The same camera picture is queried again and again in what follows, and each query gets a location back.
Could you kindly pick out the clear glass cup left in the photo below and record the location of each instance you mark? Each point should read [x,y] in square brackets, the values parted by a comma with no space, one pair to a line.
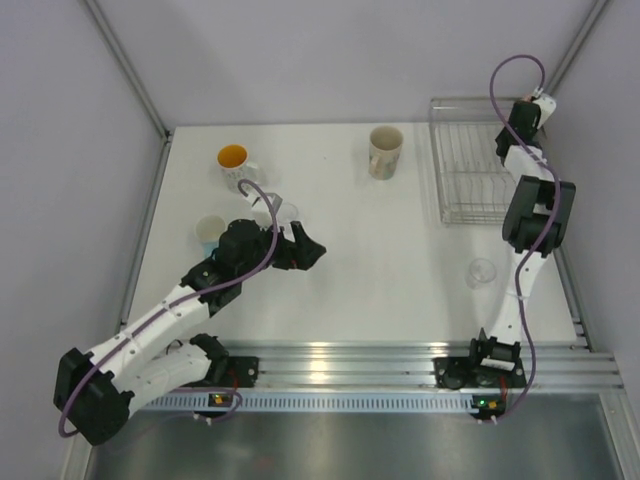
[287,213]

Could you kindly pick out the light blue white cup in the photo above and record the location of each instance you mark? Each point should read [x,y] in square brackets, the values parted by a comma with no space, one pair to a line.
[208,231]

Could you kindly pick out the clear glass cup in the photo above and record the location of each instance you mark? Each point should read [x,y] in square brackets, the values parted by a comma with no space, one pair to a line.
[287,213]
[480,274]

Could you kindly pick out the clear glass cup right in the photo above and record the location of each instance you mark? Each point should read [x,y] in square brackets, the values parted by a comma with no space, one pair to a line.
[480,274]

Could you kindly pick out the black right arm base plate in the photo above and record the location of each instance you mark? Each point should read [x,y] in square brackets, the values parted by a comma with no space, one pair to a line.
[460,372]

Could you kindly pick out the beige tall patterned mug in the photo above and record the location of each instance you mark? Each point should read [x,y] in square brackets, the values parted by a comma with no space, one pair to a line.
[385,145]

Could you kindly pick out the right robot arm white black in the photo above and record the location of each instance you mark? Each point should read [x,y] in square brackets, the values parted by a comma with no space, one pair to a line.
[535,224]

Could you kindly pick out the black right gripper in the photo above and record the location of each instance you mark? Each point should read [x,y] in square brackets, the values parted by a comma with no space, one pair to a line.
[533,126]

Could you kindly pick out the metal wire dish rack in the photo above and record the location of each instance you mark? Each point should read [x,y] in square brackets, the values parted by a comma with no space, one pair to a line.
[473,185]

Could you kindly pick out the pink patterned mug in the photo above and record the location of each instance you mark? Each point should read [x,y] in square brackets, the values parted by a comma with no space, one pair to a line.
[541,120]

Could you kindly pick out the aluminium mounting rail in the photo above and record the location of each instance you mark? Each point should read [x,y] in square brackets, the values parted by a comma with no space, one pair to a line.
[410,366]

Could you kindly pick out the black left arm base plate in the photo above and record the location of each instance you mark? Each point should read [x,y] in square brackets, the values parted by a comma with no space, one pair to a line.
[227,371]

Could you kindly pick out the grey slotted cable duct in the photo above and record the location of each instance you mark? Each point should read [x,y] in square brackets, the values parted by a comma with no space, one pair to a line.
[253,401]

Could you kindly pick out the white mug orange inside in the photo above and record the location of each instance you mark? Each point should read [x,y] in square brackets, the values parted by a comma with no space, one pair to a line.
[235,165]

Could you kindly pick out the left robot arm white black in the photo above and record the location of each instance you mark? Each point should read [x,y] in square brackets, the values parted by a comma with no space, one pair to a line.
[99,390]

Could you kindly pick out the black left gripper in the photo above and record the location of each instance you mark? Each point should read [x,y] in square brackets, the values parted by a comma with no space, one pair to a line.
[308,250]

